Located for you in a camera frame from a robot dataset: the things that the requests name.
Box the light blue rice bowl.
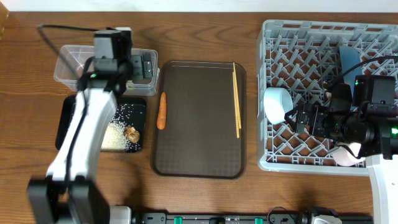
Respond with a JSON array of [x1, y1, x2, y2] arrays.
[[264, 87, 294, 124]]

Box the wooden chopstick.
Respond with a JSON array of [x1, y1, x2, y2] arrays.
[[232, 62, 240, 139], [233, 62, 241, 129]]

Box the orange carrot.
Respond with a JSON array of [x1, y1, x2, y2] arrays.
[[157, 92, 167, 130]]

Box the brown round bread piece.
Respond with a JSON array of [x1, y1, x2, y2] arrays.
[[123, 126, 141, 144]]

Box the dark blue plate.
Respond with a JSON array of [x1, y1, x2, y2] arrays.
[[339, 45, 362, 95]]

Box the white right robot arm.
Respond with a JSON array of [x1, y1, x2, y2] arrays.
[[285, 75, 397, 223]]

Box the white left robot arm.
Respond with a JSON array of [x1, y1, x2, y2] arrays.
[[27, 24, 141, 223]]

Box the black waste tray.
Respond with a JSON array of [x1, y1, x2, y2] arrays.
[[55, 95, 147, 152]]

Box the grey dishwasher rack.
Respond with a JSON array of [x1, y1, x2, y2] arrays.
[[256, 20, 397, 176]]

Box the clear plastic bin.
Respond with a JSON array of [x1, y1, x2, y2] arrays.
[[53, 45, 160, 96]]

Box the brown serving tray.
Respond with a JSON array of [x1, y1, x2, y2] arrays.
[[151, 61, 246, 179]]

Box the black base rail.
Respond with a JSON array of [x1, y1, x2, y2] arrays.
[[110, 204, 374, 224]]

